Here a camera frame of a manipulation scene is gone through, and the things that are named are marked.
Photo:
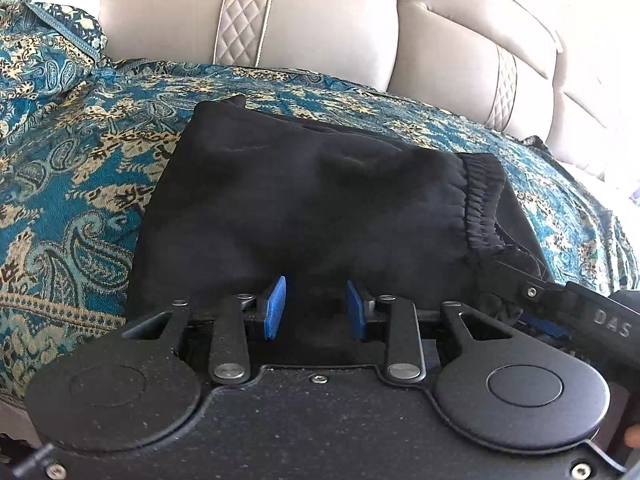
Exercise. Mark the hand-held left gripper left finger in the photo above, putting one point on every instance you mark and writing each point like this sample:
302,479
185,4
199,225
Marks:
275,307

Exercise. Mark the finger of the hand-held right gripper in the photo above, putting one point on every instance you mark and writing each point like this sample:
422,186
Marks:
532,290
547,326

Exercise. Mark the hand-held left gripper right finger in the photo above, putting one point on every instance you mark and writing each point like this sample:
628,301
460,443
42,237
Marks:
356,310

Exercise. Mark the black pants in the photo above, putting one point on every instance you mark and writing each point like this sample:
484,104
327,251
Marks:
310,200

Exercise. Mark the person's right hand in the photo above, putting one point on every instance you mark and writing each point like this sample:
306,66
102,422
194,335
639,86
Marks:
633,436

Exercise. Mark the teal paisley patterned blanket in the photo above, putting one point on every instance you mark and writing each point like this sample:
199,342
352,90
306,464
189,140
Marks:
70,160

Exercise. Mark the beige leather sofa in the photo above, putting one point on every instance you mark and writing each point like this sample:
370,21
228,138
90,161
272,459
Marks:
350,15

